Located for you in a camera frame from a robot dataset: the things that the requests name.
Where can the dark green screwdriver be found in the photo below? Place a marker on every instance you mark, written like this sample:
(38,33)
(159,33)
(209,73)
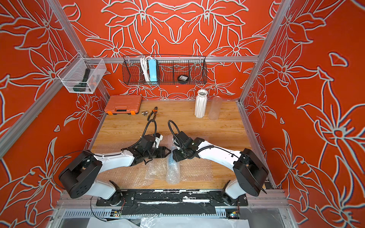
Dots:
(81,87)

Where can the clear acrylic wall box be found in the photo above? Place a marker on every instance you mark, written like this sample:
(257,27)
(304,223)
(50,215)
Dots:
(72,73)

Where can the white ribbed ceramic vase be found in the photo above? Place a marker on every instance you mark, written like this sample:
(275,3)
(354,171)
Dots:
(200,103)

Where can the orange black pliers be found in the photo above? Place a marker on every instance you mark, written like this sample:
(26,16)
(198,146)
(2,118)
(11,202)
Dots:
(153,114)

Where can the black wire wall basket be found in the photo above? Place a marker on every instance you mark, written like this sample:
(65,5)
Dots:
(169,67)

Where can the orange plastic tool case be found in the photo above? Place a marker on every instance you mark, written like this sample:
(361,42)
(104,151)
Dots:
(123,104)

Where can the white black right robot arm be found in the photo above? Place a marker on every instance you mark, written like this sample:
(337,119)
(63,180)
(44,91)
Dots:
(250,172)

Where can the bubble wrap sheet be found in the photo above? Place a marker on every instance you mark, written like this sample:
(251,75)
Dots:
(134,177)

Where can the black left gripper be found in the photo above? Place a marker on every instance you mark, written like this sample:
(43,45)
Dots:
(162,152)

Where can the narrow bubble bundle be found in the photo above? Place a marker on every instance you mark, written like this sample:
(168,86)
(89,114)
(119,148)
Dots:
(173,168)

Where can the small black device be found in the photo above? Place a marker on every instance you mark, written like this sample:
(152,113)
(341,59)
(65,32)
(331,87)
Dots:
(183,79)

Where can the bubble wrap roll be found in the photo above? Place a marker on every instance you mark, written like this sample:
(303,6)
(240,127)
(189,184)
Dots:
(190,170)

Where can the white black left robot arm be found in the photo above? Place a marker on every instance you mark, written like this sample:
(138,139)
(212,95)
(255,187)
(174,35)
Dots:
(80,177)

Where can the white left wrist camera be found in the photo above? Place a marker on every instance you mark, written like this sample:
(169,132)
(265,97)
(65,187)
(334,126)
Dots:
(158,139)

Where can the light blue box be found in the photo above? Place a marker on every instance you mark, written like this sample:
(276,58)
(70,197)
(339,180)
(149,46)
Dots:
(152,70)

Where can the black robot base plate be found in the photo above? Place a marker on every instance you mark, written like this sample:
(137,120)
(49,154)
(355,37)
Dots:
(136,196)

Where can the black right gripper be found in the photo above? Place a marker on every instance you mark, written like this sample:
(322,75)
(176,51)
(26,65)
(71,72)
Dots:
(176,156)

